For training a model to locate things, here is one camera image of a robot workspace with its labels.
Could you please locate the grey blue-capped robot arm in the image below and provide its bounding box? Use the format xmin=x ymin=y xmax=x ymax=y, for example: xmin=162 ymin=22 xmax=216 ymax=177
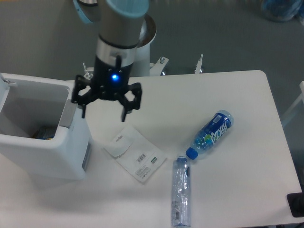
xmin=71 ymin=0 xmax=149 ymax=121

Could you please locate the clear crushed plastic bottle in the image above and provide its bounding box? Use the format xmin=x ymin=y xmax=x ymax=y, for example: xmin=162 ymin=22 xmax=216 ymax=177
xmin=171 ymin=156 xmax=191 ymax=228

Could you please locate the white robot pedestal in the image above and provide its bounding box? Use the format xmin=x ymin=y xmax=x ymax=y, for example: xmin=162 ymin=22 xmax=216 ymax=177
xmin=131 ymin=14 xmax=157 ymax=77

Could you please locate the white metal base frame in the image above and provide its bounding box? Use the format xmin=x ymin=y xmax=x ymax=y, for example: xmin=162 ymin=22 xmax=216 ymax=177
xmin=82 ymin=54 xmax=204 ymax=79

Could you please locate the black device at table edge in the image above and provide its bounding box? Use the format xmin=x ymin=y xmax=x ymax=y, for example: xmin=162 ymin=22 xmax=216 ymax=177
xmin=287 ymin=192 xmax=304 ymax=218

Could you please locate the trash inside can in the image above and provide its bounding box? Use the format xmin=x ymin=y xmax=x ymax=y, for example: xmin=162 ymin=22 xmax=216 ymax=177
xmin=31 ymin=126 xmax=57 ymax=140

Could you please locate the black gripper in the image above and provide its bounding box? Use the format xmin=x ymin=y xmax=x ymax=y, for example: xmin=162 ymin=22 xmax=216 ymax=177
xmin=71 ymin=56 xmax=143 ymax=123

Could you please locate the blue labelled plastic bottle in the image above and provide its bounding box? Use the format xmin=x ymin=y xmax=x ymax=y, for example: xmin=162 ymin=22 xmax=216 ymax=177
xmin=185 ymin=110 xmax=234 ymax=160

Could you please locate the white plastic package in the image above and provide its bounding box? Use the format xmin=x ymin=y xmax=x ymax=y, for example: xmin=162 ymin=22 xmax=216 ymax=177
xmin=104 ymin=125 xmax=166 ymax=183

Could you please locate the white trash can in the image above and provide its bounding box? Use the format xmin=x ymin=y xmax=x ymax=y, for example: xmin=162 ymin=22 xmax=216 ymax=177
xmin=0 ymin=73 xmax=92 ymax=180

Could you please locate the blue plastic bag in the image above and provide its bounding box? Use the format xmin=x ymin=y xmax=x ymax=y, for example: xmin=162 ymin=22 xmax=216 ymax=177
xmin=260 ymin=0 xmax=304 ymax=22

